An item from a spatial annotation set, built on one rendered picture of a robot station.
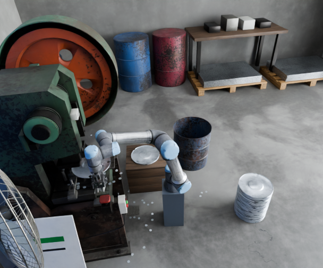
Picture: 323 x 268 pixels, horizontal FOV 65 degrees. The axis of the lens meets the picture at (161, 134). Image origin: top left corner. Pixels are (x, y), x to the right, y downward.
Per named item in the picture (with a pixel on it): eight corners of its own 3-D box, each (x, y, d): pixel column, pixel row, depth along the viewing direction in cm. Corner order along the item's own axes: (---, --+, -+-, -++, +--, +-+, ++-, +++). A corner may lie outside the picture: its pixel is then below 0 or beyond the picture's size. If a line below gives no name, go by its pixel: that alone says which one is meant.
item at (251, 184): (241, 170, 241) (241, 169, 240) (274, 178, 230) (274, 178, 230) (235, 192, 220) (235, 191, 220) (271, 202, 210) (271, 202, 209)
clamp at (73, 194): (79, 181, 190) (76, 171, 183) (77, 199, 176) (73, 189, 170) (71, 182, 189) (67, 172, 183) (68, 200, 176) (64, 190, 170)
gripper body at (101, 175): (92, 190, 152) (88, 175, 145) (93, 179, 159) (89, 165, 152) (105, 187, 153) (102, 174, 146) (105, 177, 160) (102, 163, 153)
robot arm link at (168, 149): (184, 177, 207) (166, 130, 170) (194, 189, 196) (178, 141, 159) (171, 185, 204) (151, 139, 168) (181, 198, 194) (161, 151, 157)
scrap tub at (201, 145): (203, 146, 325) (205, 114, 296) (213, 169, 291) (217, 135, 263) (170, 150, 321) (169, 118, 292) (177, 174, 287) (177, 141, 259)
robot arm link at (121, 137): (163, 125, 181) (95, 126, 156) (170, 132, 174) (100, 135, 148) (159, 139, 187) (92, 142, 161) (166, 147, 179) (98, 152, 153)
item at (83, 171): (74, 154, 203) (74, 153, 202) (110, 149, 206) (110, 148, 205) (69, 181, 180) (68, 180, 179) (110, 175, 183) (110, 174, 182)
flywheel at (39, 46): (44, 118, 224) (123, 95, 222) (39, 132, 208) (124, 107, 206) (-8, 36, 180) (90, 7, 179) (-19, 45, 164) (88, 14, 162)
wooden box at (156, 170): (164, 165, 300) (162, 142, 279) (167, 190, 270) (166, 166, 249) (130, 168, 298) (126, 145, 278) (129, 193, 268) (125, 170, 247)
